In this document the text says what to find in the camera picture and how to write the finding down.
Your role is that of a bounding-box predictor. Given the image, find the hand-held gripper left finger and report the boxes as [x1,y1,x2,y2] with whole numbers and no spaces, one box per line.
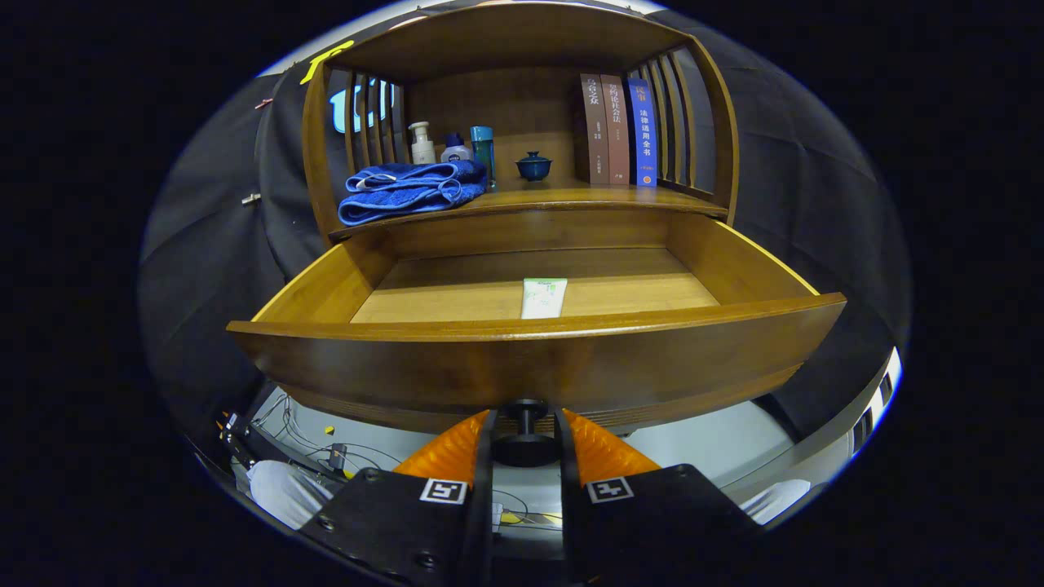
[300,409,497,586]

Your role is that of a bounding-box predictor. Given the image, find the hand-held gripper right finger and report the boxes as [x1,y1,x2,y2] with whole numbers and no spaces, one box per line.
[557,408,759,584]

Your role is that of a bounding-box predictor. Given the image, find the wooden drawer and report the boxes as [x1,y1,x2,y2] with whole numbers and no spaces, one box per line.
[227,210,847,467]

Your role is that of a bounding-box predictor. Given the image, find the white and green tube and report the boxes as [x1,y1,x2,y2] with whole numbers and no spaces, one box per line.
[521,278,568,320]

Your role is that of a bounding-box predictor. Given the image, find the wooden countertop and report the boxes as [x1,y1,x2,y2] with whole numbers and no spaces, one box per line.
[330,181,728,239]

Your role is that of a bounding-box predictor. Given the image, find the wooden cabinet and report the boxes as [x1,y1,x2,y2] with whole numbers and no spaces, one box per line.
[302,2,741,245]

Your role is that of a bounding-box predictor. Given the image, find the folded blue towel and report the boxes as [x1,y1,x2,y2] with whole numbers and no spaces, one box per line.
[338,160,489,227]

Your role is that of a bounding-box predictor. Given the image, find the teal slim bottle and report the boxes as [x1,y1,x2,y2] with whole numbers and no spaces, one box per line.
[471,126,496,192]

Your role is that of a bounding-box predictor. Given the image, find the blue book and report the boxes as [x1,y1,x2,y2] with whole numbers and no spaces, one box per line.
[626,77,658,188]

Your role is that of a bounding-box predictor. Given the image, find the reddish brown book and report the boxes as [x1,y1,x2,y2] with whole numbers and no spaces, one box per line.
[600,74,631,186]

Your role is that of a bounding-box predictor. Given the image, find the dark brown book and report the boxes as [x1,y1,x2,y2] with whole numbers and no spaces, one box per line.
[580,73,610,185]

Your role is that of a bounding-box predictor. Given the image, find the floor cables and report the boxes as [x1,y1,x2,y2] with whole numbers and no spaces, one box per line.
[219,391,405,490]

